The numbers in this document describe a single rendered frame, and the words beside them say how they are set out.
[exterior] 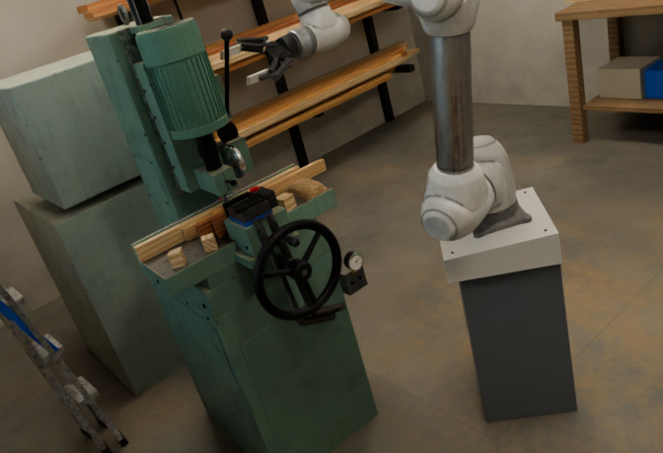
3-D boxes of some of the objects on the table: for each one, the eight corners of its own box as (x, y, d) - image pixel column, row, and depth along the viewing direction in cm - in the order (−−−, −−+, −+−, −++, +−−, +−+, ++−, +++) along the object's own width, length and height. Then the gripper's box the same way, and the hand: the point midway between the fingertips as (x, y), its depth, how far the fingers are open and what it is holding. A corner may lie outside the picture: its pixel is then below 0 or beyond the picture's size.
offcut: (173, 268, 172) (167, 256, 170) (174, 263, 175) (169, 250, 174) (184, 265, 172) (180, 252, 170) (186, 260, 175) (182, 246, 174)
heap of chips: (308, 200, 192) (305, 189, 191) (283, 192, 203) (280, 183, 202) (330, 188, 197) (327, 178, 195) (305, 182, 208) (302, 171, 206)
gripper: (317, 77, 187) (257, 102, 176) (267, 35, 198) (210, 55, 187) (319, 57, 181) (258, 81, 171) (268, 14, 192) (209, 35, 182)
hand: (237, 66), depth 179 cm, fingers open, 13 cm apart
